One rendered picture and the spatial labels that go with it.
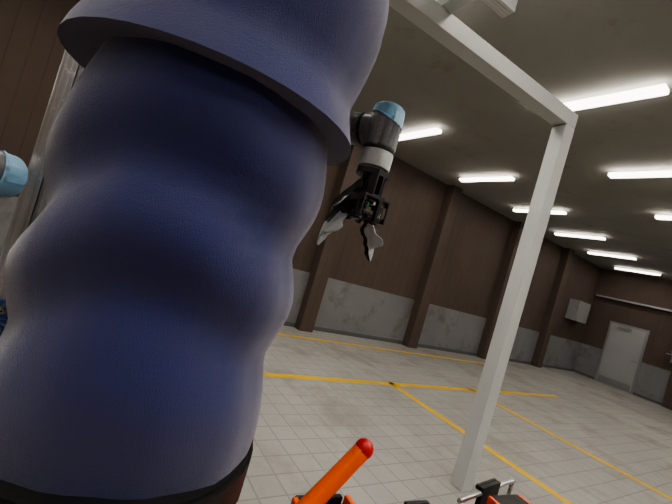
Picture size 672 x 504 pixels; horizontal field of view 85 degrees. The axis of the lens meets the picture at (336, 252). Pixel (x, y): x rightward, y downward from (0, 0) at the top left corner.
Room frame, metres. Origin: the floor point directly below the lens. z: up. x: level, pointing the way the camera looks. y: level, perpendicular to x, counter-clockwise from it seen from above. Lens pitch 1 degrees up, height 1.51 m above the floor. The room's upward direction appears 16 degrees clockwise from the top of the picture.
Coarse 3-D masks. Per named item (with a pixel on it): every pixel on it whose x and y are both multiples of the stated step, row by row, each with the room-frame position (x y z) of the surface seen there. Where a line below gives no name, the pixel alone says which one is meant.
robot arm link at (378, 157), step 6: (366, 150) 0.81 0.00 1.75; (372, 150) 0.80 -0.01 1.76; (378, 150) 0.80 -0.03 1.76; (384, 150) 0.80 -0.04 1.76; (360, 156) 0.82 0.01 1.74; (366, 156) 0.81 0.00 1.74; (372, 156) 0.80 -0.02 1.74; (378, 156) 0.80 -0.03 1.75; (384, 156) 0.80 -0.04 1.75; (390, 156) 0.81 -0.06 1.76; (360, 162) 0.82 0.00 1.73; (366, 162) 0.80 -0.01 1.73; (372, 162) 0.80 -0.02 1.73; (378, 162) 0.80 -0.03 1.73; (384, 162) 0.80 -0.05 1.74; (390, 162) 0.82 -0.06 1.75; (378, 168) 0.81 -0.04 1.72; (384, 168) 0.81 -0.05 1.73
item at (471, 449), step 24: (552, 144) 3.04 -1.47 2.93; (552, 168) 2.98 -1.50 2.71; (552, 192) 3.01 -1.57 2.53; (528, 216) 3.06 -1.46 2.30; (528, 240) 3.01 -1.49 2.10; (528, 264) 2.99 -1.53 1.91; (528, 288) 3.03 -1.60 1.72; (504, 312) 3.04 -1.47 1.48; (504, 336) 2.98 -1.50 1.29; (504, 360) 3.01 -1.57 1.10; (480, 384) 3.06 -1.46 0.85; (480, 408) 3.01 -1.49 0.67; (480, 432) 2.99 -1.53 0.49; (480, 456) 3.03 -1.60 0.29; (456, 480) 3.04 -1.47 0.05
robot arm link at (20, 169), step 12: (0, 156) 0.58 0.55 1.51; (12, 156) 0.61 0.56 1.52; (0, 168) 0.58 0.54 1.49; (12, 168) 0.59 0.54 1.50; (24, 168) 0.62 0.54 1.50; (0, 180) 0.58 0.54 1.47; (12, 180) 0.60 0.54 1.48; (24, 180) 0.62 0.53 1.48; (0, 192) 0.60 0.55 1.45; (12, 192) 0.61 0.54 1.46
